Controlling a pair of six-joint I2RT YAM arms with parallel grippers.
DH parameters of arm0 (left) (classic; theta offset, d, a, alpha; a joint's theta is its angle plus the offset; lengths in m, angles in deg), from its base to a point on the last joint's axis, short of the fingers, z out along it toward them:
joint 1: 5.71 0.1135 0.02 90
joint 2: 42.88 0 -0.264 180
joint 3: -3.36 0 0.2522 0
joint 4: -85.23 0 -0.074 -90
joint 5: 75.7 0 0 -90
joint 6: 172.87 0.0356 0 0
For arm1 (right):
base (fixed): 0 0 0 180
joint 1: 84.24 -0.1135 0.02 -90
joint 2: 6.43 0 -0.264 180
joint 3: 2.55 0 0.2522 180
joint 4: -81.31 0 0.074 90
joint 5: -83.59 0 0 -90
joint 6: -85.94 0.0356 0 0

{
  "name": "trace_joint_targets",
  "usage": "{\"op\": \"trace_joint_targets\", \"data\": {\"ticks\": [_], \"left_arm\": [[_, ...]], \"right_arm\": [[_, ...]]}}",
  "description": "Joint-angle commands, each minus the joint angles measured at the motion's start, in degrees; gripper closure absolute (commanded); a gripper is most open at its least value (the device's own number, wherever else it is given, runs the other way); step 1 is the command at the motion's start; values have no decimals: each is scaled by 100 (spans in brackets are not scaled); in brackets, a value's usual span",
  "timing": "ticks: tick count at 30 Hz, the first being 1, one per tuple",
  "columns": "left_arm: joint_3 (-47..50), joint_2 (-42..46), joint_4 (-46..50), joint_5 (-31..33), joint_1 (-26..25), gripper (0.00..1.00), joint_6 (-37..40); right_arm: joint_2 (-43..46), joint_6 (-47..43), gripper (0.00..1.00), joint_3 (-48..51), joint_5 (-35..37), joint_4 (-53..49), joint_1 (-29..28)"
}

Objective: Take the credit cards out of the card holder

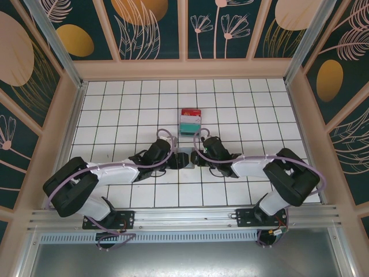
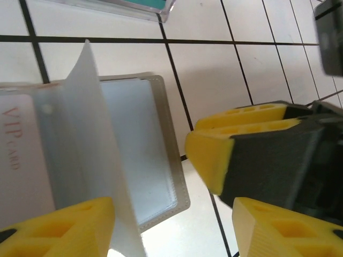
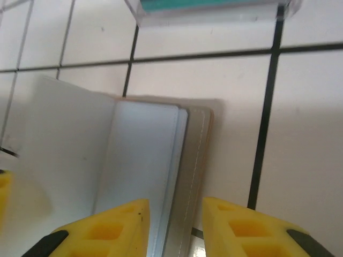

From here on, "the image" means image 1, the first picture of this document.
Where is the card holder with clear sleeves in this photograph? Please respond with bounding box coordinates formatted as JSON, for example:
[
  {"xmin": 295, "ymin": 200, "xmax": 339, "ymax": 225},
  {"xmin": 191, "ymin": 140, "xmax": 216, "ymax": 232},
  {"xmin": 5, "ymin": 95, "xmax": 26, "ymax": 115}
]
[{"xmin": 172, "ymin": 146, "xmax": 197, "ymax": 170}]

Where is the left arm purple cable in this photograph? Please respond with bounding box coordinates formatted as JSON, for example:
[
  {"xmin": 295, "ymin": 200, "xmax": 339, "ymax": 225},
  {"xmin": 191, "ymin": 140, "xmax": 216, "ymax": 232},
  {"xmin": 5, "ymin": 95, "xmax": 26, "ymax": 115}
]
[{"xmin": 46, "ymin": 128, "xmax": 177, "ymax": 252}]

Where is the green circuit board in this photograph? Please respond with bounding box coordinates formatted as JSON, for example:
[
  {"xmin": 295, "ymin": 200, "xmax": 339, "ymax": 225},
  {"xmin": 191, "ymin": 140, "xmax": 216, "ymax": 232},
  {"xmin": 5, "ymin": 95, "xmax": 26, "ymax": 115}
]
[{"xmin": 266, "ymin": 226, "xmax": 289, "ymax": 240}]

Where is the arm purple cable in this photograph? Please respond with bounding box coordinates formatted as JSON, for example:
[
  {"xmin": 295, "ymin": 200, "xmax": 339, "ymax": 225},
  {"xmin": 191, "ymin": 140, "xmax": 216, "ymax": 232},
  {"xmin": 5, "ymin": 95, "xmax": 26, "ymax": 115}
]
[
  {"xmin": 46, "ymin": 128, "xmax": 177, "ymax": 252},
  {"xmin": 193, "ymin": 128, "xmax": 327, "ymax": 249}
]

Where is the teal credit card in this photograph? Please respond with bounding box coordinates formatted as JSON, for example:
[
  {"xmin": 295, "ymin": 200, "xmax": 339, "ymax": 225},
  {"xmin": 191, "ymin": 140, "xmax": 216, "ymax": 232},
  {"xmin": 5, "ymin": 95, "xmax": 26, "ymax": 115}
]
[{"xmin": 179, "ymin": 122, "xmax": 202, "ymax": 135}]

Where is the aluminium table edge rail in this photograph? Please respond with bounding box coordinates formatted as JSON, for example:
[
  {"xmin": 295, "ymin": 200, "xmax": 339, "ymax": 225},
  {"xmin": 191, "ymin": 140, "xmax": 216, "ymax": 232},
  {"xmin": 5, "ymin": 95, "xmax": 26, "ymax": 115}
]
[
  {"xmin": 46, "ymin": 82, "xmax": 89, "ymax": 208},
  {"xmin": 284, "ymin": 82, "xmax": 328, "ymax": 204}
]

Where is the white credit card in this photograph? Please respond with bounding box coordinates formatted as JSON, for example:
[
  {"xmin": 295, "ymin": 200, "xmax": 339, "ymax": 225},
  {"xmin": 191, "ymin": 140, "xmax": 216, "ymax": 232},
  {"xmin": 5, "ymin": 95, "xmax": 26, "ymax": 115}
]
[{"xmin": 179, "ymin": 114, "xmax": 203, "ymax": 125}]

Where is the aluminium frame post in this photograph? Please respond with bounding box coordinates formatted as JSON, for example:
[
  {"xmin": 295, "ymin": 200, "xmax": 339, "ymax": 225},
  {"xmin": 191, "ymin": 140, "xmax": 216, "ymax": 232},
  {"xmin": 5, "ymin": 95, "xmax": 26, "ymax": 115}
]
[
  {"xmin": 24, "ymin": 0, "xmax": 88, "ymax": 90},
  {"xmin": 284, "ymin": 0, "xmax": 338, "ymax": 85}
]

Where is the long aluminium base rail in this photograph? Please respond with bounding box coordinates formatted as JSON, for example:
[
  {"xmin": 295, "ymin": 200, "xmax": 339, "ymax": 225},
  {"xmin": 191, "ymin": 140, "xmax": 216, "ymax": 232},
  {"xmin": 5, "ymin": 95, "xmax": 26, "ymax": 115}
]
[{"xmin": 27, "ymin": 204, "xmax": 342, "ymax": 231}]

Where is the grey metal sheet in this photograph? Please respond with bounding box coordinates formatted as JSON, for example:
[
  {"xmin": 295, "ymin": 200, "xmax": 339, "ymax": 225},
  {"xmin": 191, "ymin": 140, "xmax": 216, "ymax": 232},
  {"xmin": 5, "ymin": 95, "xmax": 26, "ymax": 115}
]
[{"xmin": 28, "ymin": 243, "xmax": 348, "ymax": 277}]

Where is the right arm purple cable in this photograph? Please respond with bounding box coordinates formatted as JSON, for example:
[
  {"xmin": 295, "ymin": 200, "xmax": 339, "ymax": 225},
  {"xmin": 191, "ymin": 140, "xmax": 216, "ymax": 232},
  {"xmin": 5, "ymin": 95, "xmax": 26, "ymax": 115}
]
[{"xmin": 193, "ymin": 128, "xmax": 327, "ymax": 249}]

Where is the grey slotted cable duct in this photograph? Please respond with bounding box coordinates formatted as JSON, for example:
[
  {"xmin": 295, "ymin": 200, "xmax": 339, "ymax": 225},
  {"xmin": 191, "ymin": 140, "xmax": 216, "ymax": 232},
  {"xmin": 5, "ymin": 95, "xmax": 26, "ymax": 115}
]
[{"xmin": 37, "ymin": 232, "xmax": 260, "ymax": 245}]

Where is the red credit card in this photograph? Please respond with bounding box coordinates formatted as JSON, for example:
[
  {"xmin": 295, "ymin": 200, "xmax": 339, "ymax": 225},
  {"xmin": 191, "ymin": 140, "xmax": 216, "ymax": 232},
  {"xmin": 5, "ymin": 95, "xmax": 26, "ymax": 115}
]
[{"xmin": 181, "ymin": 108, "xmax": 203, "ymax": 118}]

